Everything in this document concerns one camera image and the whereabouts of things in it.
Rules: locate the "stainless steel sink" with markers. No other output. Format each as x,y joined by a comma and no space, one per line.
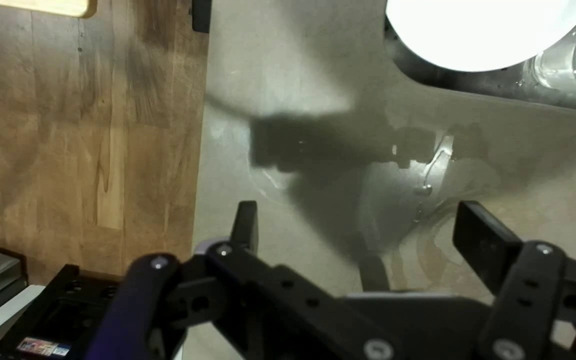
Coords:
474,81

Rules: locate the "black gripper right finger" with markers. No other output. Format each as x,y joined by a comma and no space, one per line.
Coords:
525,292

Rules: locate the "white plate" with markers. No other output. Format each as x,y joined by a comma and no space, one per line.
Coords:
488,26

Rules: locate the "small black block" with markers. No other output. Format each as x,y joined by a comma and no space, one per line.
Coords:
200,14

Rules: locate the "black device with LED dots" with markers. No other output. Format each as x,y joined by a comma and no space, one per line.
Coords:
69,301

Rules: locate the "light wooden board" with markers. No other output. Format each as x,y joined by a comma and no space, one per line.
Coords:
49,6

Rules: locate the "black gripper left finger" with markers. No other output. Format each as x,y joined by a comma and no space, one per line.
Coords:
280,286

